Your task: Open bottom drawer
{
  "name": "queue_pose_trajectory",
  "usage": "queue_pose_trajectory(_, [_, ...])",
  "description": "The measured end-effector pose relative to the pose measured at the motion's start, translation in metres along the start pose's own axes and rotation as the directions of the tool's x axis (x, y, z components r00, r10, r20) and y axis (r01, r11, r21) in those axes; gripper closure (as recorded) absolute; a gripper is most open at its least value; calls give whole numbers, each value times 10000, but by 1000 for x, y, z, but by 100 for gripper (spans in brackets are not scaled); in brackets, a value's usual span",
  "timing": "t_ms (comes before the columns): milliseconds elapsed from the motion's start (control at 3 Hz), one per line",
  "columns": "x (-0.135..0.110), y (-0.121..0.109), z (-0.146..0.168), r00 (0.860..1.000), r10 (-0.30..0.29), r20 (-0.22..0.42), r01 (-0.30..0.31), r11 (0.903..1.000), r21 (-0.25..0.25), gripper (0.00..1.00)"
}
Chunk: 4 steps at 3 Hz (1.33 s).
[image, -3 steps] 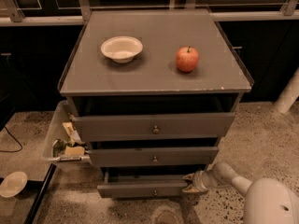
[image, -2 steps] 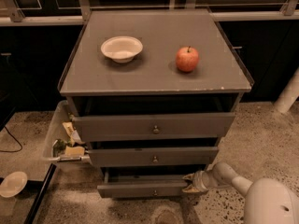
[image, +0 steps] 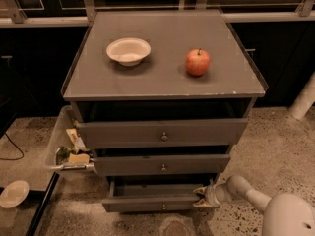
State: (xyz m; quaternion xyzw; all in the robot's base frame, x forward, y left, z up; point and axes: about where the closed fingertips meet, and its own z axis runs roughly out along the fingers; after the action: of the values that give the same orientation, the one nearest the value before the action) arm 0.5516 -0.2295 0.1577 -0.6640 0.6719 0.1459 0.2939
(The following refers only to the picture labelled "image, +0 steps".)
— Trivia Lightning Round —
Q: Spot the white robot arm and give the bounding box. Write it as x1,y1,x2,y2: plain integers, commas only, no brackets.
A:
193,175,315,236

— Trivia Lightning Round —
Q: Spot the grey drawer cabinet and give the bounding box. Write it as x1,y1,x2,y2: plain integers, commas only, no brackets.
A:
60,10,269,195

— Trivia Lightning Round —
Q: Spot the grey middle drawer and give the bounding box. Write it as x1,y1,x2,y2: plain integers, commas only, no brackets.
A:
94,154,230,176

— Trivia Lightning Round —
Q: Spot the grey top drawer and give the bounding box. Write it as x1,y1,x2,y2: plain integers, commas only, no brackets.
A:
77,118,248,149

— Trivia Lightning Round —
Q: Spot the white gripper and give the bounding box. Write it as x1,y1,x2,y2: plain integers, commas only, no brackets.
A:
193,184,227,208

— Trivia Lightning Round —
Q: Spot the grey drawer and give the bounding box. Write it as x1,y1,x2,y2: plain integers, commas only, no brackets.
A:
77,118,248,149
103,174,214,212
94,154,230,176

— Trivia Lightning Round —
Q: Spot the white bowl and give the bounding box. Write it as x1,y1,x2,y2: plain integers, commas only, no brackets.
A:
106,38,151,67

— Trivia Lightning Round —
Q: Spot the white pole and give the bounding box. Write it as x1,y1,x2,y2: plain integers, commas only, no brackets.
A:
289,80,315,120

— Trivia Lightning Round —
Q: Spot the metal railing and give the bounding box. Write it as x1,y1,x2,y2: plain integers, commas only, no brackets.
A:
0,0,315,27

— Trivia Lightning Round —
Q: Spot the red apple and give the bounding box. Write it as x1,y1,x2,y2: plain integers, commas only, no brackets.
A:
185,48,211,76

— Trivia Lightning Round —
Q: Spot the white plate on floor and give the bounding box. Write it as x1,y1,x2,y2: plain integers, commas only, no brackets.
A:
0,180,30,208

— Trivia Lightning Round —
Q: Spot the clear plastic bin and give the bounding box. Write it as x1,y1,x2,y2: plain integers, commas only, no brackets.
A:
45,105,95,174

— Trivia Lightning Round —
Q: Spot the black cable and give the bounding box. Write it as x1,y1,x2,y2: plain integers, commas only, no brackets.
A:
0,132,26,162

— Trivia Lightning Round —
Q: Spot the grey bottom drawer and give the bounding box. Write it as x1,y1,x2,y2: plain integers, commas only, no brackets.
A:
103,174,214,212

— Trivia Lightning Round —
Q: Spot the yellow snack packet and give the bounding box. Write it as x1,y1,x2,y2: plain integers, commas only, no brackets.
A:
69,154,90,164

